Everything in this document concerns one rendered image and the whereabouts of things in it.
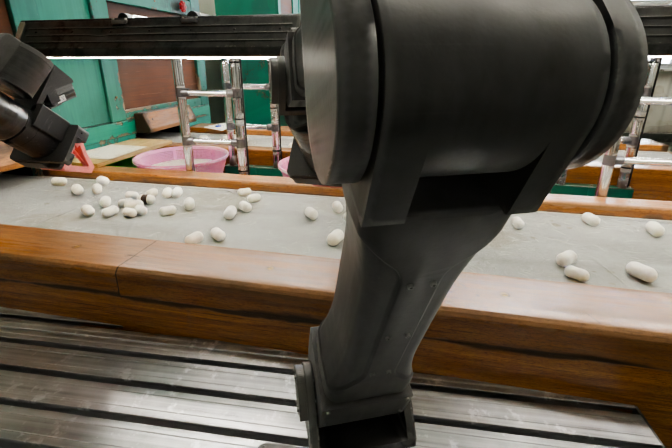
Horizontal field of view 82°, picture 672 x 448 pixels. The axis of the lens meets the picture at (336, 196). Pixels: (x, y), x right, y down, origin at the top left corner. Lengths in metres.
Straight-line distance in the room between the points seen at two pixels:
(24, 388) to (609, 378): 0.67
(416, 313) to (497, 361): 0.33
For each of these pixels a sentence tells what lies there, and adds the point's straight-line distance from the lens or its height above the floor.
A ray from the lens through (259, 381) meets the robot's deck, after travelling 0.52.
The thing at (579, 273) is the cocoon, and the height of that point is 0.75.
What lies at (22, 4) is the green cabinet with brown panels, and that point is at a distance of 1.32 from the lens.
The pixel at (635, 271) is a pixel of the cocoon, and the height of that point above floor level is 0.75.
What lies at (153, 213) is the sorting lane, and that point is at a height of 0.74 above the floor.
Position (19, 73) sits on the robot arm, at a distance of 0.69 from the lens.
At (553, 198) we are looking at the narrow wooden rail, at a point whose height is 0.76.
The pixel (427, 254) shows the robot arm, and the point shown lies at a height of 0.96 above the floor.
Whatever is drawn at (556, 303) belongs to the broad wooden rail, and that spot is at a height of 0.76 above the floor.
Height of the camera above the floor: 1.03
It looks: 19 degrees down
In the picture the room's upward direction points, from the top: straight up
